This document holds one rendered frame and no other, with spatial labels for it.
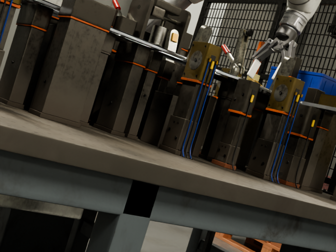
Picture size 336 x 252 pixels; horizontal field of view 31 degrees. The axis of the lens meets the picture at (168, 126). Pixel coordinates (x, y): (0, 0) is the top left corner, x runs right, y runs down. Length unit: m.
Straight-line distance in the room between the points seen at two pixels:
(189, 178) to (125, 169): 0.16
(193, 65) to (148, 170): 0.73
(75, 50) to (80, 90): 0.11
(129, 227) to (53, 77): 0.52
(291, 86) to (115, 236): 1.00
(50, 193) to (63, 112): 0.52
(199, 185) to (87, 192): 0.24
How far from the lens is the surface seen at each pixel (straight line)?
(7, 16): 1.51
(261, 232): 1.50
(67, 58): 1.61
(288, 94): 2.03
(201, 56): 1.84
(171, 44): 2.17
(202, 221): 1.36
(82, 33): 1.62
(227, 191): 1.32
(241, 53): 2.40
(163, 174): 1.20
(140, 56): 1.88
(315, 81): 2.58
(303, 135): 2.13
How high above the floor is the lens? 0.78
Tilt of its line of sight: level
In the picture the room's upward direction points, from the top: 17 degrees clockwise
